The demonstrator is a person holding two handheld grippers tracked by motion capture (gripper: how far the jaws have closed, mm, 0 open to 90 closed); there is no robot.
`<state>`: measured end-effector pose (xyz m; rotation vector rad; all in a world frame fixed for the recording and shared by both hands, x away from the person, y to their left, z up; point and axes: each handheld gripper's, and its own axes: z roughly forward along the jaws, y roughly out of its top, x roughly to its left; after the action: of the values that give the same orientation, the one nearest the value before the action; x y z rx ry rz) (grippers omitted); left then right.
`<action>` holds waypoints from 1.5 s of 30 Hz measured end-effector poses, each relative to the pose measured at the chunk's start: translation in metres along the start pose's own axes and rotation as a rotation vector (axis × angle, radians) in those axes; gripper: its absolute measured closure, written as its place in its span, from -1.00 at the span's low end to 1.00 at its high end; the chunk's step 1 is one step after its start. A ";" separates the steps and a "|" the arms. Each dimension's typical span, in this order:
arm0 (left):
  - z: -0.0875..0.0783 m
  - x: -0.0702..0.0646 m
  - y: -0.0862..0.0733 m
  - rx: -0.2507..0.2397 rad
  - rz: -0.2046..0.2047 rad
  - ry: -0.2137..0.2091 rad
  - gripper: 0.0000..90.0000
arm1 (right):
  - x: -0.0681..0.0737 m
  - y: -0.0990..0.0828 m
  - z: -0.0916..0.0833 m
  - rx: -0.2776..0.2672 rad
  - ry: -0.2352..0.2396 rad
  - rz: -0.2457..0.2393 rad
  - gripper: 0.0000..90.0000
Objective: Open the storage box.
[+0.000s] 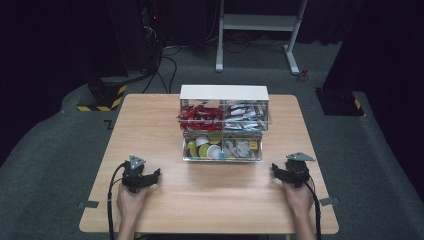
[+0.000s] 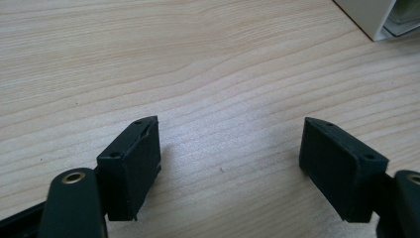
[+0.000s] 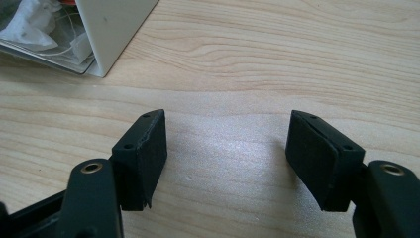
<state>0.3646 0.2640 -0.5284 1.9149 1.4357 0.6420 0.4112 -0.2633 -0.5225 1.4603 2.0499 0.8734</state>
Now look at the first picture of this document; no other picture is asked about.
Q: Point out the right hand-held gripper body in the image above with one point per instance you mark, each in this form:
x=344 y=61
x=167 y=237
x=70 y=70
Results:
x=298 y=173

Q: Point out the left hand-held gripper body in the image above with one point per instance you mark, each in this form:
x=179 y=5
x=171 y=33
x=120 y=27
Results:
x=133 y=176

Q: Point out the clear organizer with white top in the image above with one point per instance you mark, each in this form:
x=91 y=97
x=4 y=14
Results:
x=223 y=92

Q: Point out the person's right hand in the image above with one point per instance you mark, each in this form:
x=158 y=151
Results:
x=300 y=200

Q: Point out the person's left hand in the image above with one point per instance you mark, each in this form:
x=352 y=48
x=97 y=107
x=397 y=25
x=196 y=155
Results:
x=128 y=203

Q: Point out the grey tape piece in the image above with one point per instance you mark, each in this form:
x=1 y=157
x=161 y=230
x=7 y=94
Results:
x=329 y=201
x=88 y=204

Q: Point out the pile of tea bags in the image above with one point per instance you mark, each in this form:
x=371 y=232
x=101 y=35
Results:
x=238 y=148

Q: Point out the pile of green white capsules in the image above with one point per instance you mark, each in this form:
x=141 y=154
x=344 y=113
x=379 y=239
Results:
x=204 y=150

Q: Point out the black floor tape mark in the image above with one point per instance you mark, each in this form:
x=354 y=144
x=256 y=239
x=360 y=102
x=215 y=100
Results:
x=109 y=125

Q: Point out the pile of silver stick packets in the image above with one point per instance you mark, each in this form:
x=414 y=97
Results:
x=245 y=116

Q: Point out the pile of red stick packets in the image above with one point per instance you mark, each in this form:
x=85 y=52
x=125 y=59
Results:
x=201 y=117

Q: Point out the black stand base yellow stripes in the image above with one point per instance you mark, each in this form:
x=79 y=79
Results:
x=106 y=96

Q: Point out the small red floor object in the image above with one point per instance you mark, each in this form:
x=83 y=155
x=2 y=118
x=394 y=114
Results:
x=302 y=76

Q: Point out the dark equipment rack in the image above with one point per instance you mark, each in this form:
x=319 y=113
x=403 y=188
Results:
x=151 y=33

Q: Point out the white metal stand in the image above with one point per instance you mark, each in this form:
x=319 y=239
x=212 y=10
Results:
x=256 y=22

